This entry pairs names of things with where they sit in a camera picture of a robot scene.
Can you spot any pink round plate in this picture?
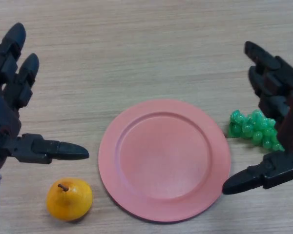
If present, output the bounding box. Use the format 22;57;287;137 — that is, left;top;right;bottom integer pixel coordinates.
98;98;231;223

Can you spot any green grape bunch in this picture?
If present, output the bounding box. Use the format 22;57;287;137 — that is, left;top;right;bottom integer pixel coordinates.
228;109;285;153

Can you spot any yellow pear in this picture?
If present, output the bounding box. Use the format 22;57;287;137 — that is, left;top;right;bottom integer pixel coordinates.
46;177;93;222

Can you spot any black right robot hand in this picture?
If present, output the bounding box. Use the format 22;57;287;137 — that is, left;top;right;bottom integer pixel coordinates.
222;40;293;195

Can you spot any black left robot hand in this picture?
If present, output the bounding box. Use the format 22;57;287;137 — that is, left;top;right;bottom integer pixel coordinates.
0;22;90;171

